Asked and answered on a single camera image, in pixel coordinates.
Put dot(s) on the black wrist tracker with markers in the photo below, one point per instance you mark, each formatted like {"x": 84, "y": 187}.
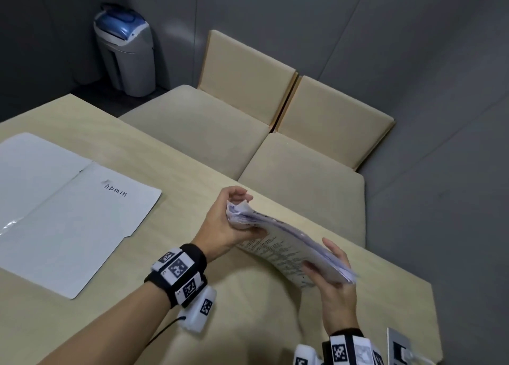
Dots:
{"x": 350, "y": 351}
{"x": 179, "y": 273}

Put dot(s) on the beige upholstered chair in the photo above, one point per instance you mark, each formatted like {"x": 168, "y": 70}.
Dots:
{"x": 206, "y": 118}
{"x": 318, "y": 166}

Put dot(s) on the person's right hand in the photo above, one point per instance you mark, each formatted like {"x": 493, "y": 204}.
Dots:
{"x": 338, "y": 305}

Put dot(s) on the open white paper folder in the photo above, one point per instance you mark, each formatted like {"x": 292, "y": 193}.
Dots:
{"x": 75, "y": 213}

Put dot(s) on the person's left hand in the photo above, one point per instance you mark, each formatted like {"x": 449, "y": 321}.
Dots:
{"x": 214, "y": 233}

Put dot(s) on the person's left thumb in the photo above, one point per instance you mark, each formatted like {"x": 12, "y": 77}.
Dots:
{"x": 249, "y": 234}

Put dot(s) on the person's left forearm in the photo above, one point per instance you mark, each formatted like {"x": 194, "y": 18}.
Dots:
{"x": 115, "y": 329}

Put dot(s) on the grey bin with blue lid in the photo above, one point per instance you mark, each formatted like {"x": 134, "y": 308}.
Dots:
{"x": 127, "y": 50}

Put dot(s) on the person's right thumb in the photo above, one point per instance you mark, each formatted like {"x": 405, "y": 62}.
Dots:
{"x": 316, "y": 273}

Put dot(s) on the stack of printed papers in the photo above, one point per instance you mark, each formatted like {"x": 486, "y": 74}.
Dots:
{"x": 280, "y": 245}

